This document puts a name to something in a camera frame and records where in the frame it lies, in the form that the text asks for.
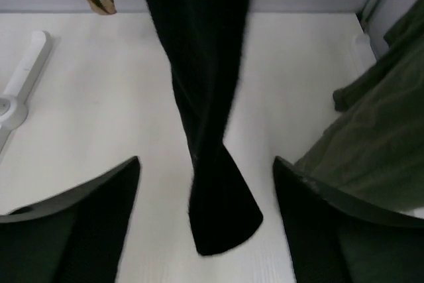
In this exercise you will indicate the black white-striped sock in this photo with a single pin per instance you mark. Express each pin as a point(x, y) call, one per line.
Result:
point(203, 40)

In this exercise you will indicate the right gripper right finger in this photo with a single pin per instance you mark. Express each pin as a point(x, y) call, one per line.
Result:
point(335, 237)

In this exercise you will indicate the olive green hanging garment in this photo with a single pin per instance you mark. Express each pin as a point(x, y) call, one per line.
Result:
point(374, 150)

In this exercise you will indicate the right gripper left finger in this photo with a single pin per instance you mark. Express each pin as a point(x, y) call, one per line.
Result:
point(75, 236)

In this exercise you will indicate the metal clothes rack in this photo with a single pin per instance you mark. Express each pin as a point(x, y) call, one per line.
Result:
point(14, 111)

